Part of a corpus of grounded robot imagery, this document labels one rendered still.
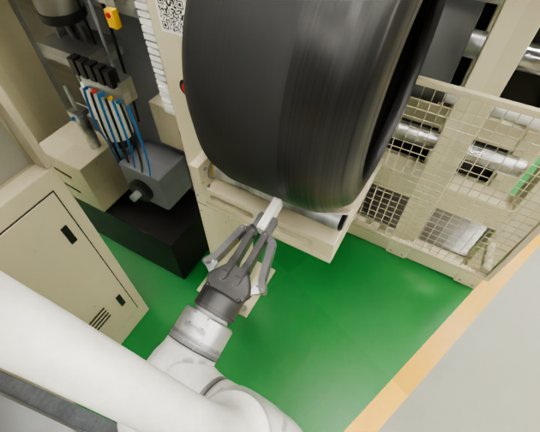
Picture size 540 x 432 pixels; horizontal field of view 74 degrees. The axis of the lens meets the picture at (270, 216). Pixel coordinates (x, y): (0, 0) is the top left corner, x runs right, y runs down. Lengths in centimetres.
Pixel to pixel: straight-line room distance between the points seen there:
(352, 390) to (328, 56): 135
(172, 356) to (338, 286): 124
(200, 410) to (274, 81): 38
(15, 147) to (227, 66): 66
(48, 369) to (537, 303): 195
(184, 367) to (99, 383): 23
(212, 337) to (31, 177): 65
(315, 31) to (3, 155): 79
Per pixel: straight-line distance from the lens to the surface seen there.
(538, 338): 199
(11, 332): 36
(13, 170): 106
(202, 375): 58
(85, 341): 37
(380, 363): 166
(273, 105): 49
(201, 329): 59
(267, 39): 48
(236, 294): 62
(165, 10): 82
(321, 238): 82
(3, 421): 94
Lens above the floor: 154
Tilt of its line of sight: 53 degrees down
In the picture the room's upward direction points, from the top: straight up
